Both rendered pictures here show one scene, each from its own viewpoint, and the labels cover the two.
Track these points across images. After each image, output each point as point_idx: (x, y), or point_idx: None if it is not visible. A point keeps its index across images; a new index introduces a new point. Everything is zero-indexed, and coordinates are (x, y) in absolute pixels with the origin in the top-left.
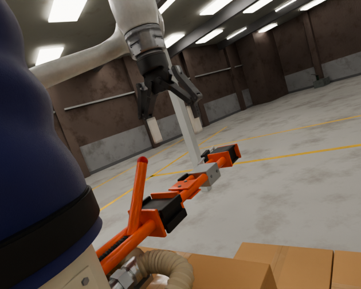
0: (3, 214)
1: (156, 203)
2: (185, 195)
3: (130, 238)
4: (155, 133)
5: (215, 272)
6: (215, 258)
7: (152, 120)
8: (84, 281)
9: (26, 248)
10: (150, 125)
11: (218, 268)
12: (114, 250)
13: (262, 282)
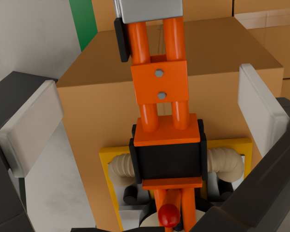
0: None
1: (164, 154)
2: (188, 107)
3: (191, 206)
4: (50, 122)
5: (223, 98)
6: (211, 78)
7: (24, 150)
8: None
9: None
10: (38, 156)
11: (223, 91)
12: (189, 222)
13: (280, 93)
